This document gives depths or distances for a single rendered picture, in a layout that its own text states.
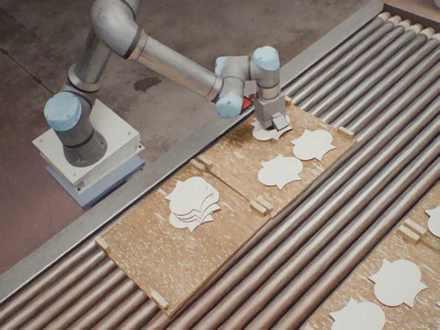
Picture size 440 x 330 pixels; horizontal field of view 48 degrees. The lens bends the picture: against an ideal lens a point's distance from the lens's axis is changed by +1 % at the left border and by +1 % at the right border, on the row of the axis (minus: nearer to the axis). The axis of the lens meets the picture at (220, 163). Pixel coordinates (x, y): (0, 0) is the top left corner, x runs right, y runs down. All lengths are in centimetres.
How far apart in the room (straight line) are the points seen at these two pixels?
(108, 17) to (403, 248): 99
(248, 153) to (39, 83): 253
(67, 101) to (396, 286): 111
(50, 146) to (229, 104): 75
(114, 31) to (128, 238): 60
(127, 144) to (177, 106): 156
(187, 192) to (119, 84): 219
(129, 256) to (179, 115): 187
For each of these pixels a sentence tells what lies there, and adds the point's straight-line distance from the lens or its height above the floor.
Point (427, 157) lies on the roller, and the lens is 167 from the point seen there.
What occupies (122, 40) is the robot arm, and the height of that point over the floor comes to 144.
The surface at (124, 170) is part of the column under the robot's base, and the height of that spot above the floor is 87.
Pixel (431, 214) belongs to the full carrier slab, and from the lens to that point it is 149.
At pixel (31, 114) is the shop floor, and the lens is 366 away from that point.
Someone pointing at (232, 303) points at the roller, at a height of 92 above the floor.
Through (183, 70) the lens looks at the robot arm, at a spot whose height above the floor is 132.
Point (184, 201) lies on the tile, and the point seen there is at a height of 97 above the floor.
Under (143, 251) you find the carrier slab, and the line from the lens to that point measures 146.
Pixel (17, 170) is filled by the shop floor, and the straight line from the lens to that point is 331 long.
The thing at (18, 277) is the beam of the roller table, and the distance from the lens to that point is 160.
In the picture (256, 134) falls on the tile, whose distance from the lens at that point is 167.
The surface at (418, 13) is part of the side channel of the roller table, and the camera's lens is 222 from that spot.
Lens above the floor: 213
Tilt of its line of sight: 48 degrees down
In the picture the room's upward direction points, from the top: 11 degrees counter-clockwise
